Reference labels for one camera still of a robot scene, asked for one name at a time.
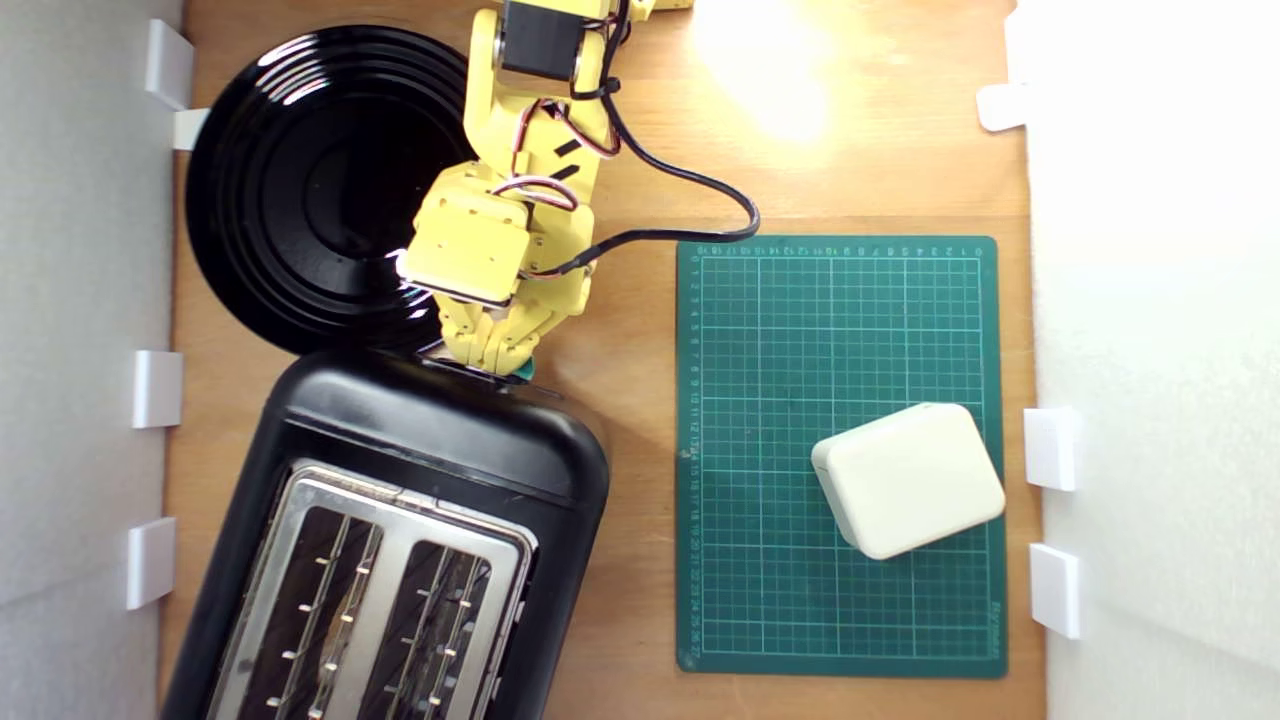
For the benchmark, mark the green taped toaster lever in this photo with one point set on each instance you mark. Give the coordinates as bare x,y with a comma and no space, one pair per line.
524,371

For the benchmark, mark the black two-slot toaster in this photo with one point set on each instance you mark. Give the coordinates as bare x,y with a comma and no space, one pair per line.
440,430

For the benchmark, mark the black round plate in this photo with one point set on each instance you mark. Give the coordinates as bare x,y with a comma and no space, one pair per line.
300,200

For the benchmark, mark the green cutting mat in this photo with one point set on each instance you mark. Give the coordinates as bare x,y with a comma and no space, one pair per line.
800,360

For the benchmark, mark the white rounded block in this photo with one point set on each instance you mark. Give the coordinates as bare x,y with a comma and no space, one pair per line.
905,480

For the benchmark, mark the yellow wrist camera mount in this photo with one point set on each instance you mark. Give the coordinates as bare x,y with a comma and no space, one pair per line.
465,250

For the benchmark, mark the white wall clip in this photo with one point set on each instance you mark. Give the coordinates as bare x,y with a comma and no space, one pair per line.
168,62
188,128
1050,448
1002,107
150,562
1055,590
158,388

